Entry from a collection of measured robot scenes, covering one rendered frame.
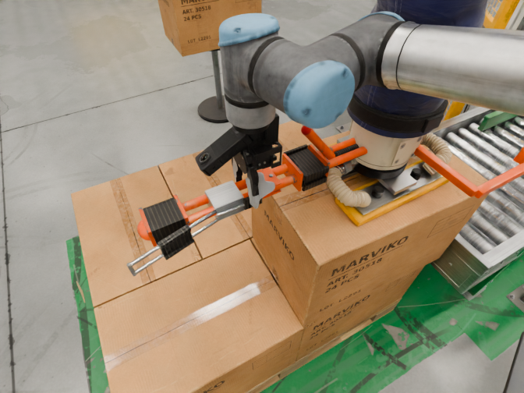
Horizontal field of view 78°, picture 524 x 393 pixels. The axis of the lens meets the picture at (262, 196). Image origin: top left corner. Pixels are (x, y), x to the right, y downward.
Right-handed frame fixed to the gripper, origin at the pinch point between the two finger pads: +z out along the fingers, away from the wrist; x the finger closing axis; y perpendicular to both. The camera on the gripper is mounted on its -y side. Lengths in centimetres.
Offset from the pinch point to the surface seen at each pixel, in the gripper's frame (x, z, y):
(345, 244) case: -16.1, 12.7, 19.4
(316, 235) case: -10.5, 12.7, 14.6
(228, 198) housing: -1.4, -2.1, -4.4
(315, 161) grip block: -0.3, -2.2, 18.8
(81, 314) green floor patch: 53, 107, -71
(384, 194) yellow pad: -9.2, 10.0, 37.0
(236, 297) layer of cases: 2, 53, -5
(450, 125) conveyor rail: 34, 47, 134
